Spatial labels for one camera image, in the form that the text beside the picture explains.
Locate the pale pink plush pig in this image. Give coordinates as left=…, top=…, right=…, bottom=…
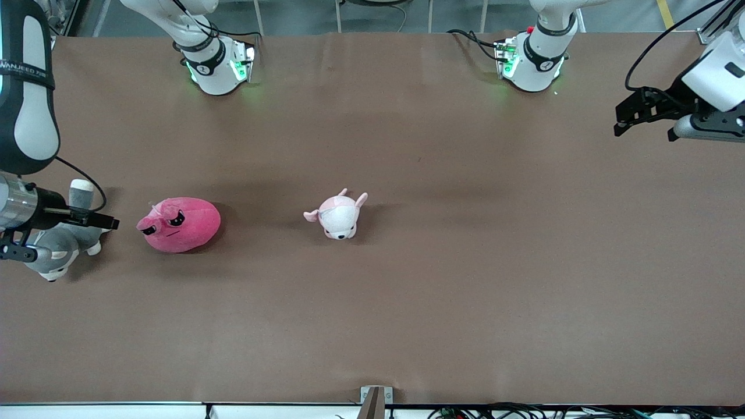
left=303, top=188, right=369, bottom=240

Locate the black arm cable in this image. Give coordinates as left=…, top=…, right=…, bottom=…
left=625, top=0, right=731, bottom=92
left=55, top=155, right=107, bottom=214

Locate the grey white plush husky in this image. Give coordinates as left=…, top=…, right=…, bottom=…
left=23, top=179, right=114, bottom=283

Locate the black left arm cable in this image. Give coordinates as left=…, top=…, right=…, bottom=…
left=625, top=0, right=731, bottom=92

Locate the aluminium frame profile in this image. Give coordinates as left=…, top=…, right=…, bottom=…
left=697, top=0, right=745, bottom=45

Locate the black base cable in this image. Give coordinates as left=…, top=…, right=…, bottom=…
left=447, top=29, right=508, bottom=62
left=180, top=0, right=260, bottom=42

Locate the black right base cable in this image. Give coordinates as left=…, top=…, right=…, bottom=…
left=180, top=0, right=260, bottom=42

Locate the metal table edge bracket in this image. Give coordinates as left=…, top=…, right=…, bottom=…
left=358, top=386, right=393, bottom=419

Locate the black left base cable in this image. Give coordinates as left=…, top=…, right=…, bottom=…
left=447, top=29, right=508, bottom=62

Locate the tangled black cable bundle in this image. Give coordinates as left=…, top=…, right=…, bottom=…
left=428, top=403, right=745, bottom=419

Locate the hot pink round plush toy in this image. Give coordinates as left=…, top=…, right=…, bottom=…
left=136, top=198, right=222, bottom=254

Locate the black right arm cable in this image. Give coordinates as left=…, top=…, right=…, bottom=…
left=55, top=155, right=107, bottom=214

